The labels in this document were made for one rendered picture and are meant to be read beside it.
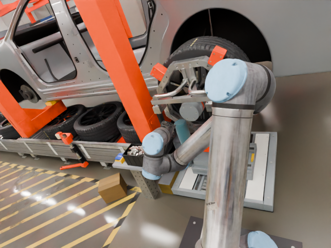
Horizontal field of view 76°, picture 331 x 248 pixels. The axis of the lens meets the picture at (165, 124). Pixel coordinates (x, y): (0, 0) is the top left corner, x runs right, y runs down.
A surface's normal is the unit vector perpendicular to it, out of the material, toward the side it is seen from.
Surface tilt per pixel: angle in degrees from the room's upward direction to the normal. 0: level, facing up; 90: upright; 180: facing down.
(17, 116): 90
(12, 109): 90
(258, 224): 0
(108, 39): 90
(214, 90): 52
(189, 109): 90
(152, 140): 61
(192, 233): 0
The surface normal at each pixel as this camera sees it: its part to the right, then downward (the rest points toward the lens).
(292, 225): -0.30, -0.81
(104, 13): 0.86, -0.01
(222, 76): -0.82, -0.11
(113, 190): 0.18, 0.48
